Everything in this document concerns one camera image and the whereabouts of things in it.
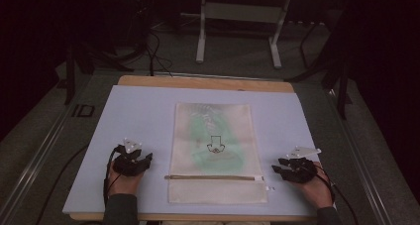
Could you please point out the light blue table mat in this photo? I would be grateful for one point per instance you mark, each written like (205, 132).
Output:
(142, 119)

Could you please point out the wooden table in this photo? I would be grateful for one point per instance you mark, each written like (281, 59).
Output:
(204, 83)

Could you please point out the beige translucent zipper bag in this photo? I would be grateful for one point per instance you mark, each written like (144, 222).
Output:
(216, 193)

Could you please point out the metal strip behind table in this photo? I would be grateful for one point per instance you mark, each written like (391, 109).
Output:
(211, 76)

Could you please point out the black tripod stand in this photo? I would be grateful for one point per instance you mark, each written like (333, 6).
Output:
(86, 58)

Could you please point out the metal floor rail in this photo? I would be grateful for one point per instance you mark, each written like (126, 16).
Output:
(365, 172)
(36, 162)

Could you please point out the person's right hand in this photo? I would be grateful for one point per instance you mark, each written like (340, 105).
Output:
(318, 190)

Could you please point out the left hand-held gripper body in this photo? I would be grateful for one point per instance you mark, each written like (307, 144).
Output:
(127, 162)

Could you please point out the black metal stand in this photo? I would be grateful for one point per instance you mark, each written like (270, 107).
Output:
(342, 86)

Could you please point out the white metal stand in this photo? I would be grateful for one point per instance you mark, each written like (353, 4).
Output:
(242, 13)

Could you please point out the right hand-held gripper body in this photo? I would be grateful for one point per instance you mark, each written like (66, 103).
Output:
(303, 170)

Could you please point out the green garment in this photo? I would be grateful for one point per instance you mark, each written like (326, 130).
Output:
(201, 135)

